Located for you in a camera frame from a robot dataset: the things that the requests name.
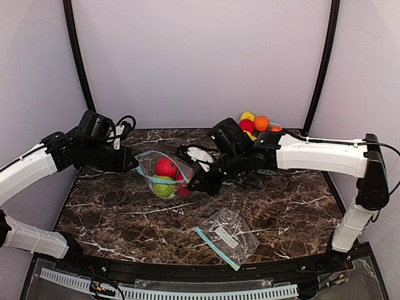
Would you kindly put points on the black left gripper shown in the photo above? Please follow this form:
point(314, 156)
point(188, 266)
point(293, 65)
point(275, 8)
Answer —
point(125, 159)

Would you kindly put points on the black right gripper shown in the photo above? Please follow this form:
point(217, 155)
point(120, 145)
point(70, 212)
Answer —
point(212, 176)

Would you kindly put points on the red wrinkled fruit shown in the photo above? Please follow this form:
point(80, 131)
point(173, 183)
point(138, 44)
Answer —
point(182, 187)

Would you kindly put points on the clear zip bag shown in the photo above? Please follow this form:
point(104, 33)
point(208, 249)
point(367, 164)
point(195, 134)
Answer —
point(147, 169)
point(229, 236)

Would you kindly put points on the red tomato with stem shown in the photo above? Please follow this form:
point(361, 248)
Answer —
point(166, 167)

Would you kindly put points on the green pear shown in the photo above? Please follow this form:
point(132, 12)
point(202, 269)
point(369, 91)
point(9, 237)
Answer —
point(164, 190)

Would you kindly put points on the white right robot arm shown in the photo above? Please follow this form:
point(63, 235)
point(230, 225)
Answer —
point(359, 158)

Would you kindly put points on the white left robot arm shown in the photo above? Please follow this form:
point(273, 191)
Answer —
point(95, 142)

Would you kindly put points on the light blue plastic basket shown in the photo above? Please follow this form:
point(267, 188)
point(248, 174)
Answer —
point(266, 172)

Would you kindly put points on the yellow apple front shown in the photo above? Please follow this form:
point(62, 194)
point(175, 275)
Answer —
point(253, 138)

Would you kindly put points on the red apple back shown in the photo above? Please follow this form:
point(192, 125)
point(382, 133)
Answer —
point(247, 125)

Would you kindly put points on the yellow fruit back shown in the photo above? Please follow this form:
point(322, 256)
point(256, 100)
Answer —
point(247, 115)

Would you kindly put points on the orange fruit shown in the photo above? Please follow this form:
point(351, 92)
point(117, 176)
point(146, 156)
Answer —
point(261, 123)

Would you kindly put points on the orange pumpkin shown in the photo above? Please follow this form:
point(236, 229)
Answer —
point(276, 129)

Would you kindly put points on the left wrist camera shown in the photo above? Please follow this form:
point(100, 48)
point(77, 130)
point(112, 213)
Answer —
point(121, 130)

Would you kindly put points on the white slotted cable duct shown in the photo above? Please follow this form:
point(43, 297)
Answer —
point(157, 290)

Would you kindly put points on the black front table rail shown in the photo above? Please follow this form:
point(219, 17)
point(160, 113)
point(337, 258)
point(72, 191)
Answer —
point(193, 261)

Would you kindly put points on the black left frame post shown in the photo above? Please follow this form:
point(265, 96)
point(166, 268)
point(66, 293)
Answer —
point(77, 55)

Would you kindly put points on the black frame post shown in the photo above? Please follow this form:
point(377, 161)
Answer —
point(324, 64)
point(77, 55)

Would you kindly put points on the black right frame post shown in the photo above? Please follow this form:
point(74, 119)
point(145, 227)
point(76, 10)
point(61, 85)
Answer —
point(324, 64)

